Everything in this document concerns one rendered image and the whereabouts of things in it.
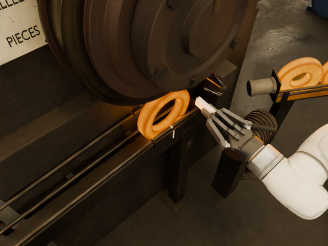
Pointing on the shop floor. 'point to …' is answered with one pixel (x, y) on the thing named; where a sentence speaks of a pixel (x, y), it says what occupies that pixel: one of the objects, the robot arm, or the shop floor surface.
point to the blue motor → (318, 7)
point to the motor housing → (223, 186)
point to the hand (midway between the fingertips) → (204, 107)
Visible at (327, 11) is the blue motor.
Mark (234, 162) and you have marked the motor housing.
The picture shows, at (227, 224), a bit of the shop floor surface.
